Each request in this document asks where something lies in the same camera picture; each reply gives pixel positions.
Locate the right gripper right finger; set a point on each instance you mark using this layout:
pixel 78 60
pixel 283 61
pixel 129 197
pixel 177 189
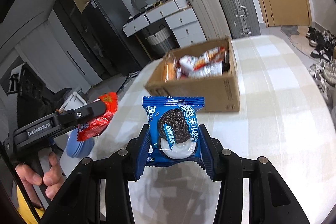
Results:
pixel 211 154

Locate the blue Oreo packet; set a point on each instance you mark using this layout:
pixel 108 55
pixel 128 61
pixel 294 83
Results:
pixel 174 130

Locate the red Oreo packet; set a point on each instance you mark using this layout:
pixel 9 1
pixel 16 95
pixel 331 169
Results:
pixel 97 125

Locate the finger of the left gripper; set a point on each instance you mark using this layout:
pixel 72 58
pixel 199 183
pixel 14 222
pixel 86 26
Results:
pixel 82 114

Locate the SF Express cardboard box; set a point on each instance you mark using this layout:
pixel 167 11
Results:
pixel 221 93

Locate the white drawer cabinet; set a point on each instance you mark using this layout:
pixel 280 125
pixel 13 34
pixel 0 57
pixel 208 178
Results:
pixel 178 15

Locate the orange white snack bag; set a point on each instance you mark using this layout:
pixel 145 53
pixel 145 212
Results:
pixel 211 56

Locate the grey aluminium suitcase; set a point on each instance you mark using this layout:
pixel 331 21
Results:
pixel 241 17

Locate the woven laundry basket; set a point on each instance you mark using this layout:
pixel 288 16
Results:
pixel 162 41

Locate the yellow sleeve forearm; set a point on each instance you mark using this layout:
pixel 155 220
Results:
pixel 23 208

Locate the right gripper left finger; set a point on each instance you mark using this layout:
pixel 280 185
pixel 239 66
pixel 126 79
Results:
pixel 141 147

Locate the beige suitcase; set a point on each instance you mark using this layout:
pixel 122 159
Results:
pixel 211 18

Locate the black refrigerator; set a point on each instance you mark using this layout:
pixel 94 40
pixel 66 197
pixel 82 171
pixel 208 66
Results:
pixel 107 18

